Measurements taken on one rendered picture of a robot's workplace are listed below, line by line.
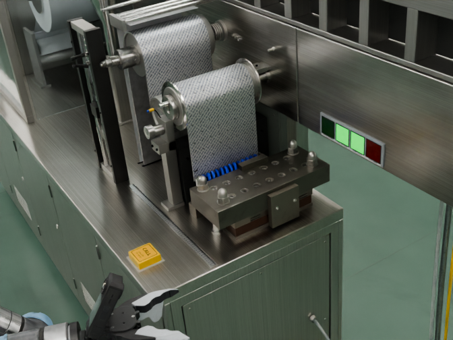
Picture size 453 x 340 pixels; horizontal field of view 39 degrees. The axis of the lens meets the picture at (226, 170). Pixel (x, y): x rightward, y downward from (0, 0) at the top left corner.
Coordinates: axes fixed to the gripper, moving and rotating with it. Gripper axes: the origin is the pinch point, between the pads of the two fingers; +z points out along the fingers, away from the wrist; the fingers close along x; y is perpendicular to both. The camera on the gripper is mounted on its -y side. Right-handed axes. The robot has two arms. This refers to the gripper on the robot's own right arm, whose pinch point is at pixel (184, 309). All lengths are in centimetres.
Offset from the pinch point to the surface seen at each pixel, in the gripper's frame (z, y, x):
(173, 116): 9, -11, -78
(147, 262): -5, 24, -60
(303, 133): 57, 14, -111
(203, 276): 9, 27, -52
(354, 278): 88, 105, -146
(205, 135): 18, -3, -79
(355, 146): 55, -1, -56
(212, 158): 19, 5, -81
